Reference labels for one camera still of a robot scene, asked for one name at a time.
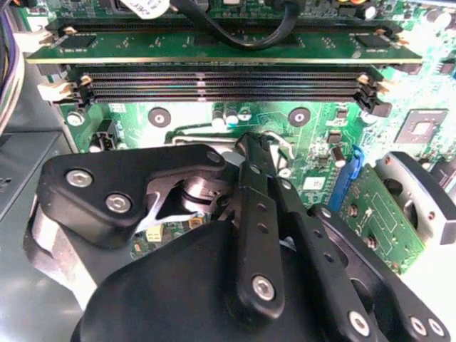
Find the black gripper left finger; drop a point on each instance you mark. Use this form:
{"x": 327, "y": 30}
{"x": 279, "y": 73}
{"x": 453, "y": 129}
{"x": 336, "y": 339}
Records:
{"x": 107, "y": 167}

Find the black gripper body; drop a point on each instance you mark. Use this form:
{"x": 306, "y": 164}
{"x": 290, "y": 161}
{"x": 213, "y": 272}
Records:
{"x": 160, "y": 292}

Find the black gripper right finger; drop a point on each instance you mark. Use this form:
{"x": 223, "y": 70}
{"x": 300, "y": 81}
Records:
{"x": 320, "y": 249}

